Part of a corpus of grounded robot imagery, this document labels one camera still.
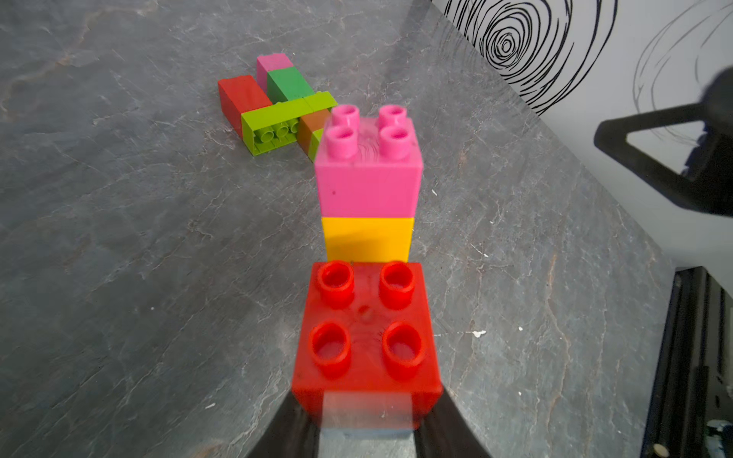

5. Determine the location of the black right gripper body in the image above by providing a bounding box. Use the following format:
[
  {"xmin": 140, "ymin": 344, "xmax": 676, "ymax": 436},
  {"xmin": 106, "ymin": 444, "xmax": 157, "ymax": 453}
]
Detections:
[{"xmin": 685, "ymin": 67, "xmax": 732, "ymax": 189}]

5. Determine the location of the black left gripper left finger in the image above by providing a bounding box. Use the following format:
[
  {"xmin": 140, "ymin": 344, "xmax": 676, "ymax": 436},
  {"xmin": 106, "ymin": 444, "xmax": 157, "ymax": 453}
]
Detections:
[{"xmin": 247, "ymin": 391, "xmax": 320, "ymax": 458}]

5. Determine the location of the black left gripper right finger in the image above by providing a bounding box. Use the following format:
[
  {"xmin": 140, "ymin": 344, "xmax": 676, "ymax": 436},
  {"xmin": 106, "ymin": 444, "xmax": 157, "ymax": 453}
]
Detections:
[{"xmin": 414, "ymin": 387, "xmax": 492, "ymax": 458}]

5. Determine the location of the small red lego brick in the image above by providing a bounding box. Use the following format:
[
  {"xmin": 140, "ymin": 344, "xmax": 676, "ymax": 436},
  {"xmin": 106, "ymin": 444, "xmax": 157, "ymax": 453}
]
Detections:
[{"xmin": 291, "ymin": 261, "xmax": 443, "ymax": 431}]

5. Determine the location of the blue lego brick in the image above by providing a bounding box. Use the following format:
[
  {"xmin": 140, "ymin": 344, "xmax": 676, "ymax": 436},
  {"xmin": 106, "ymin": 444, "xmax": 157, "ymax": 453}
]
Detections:
[{"xmin": 318, "ymin": 429, "xmax": 416, "ymax": 458}]

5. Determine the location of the lime green long lego brick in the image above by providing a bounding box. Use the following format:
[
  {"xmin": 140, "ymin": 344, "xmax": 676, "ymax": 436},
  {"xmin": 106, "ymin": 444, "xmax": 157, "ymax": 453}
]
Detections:
[{"xmin": 241, "ymin": 92, "xmax": 338, "ymax": 156}]

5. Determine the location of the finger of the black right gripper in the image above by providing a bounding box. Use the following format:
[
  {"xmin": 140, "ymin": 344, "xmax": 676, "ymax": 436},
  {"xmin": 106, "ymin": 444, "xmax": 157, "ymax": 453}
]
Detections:
[{"xmin": 594, "ymin": 102, "xmax": 732, "ymax": 217}]

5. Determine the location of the yellow lego brick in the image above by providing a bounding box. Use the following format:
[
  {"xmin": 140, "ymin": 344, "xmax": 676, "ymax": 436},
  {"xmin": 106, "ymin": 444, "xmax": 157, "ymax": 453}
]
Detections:
[{"xmin": 322, "ymin": 217, "xmax": 414, "ymax": 263}]

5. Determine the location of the lime square lego brick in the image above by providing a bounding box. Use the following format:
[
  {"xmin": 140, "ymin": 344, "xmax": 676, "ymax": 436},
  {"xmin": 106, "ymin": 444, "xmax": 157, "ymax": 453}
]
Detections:
[{"xmin": 307, "ymin": 129, "xmax": 324, "ymax": 162}]

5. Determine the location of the magenta lego brick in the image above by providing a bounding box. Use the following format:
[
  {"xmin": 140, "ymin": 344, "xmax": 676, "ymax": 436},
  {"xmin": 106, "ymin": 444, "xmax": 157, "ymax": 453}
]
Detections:
[
  {"xmin": 256, "ymin": 53, "xmax": 293, "ymax": 92},
  {"xmin": 314, "ymin": 105, "xmax": 424, "ymax": 219}
]

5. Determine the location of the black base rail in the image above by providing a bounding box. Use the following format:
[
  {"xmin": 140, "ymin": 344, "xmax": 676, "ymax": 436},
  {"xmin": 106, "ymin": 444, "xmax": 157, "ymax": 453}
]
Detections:
[{"xmin": 641, "ymin": 267, "xmax": 732, "ymax": 457}]

